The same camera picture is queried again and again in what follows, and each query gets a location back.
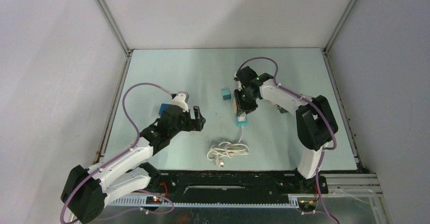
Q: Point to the teal plug adapter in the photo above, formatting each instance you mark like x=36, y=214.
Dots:
x=226, y=94

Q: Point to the blue cube socket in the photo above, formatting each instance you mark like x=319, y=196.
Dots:
x=162, y=108

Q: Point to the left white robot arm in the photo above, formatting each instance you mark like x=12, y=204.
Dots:
x=88, y=191

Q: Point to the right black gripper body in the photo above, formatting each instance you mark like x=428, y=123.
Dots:
x=243, y=97

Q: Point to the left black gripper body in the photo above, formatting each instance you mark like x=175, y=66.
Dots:
x=186, y=123

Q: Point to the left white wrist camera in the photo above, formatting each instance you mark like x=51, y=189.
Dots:
x=181, y=99

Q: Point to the dark green cube socket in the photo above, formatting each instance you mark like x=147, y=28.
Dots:
x=282, y=110

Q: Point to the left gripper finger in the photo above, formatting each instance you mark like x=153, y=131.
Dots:
x=196, y=111
x=199, y=123

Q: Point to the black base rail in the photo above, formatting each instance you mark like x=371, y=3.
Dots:
x=235, y=186

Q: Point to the beige cube adapter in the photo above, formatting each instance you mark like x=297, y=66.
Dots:
x=235, y=106

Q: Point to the grey cable duct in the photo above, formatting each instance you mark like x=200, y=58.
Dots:
x=152, y=201

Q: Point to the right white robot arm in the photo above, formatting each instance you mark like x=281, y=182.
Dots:
x=316, y=124

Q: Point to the teal power strip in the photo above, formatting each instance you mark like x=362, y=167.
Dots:
x=241, y=120

